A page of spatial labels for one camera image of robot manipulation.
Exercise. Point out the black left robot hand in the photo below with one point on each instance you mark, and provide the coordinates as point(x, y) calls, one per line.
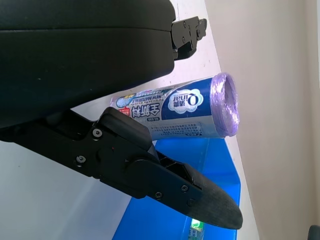
point(75, 55)

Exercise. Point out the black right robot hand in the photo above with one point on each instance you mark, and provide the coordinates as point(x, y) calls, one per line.
point(315, 233)

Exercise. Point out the green toothpaste box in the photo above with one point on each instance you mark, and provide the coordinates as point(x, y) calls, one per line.
point(196, 231)

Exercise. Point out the purple trash bag roll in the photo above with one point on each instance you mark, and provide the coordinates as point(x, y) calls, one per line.
point(185, 110)

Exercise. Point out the blue plastic tray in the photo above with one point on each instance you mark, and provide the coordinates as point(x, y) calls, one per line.
point(220, 170)

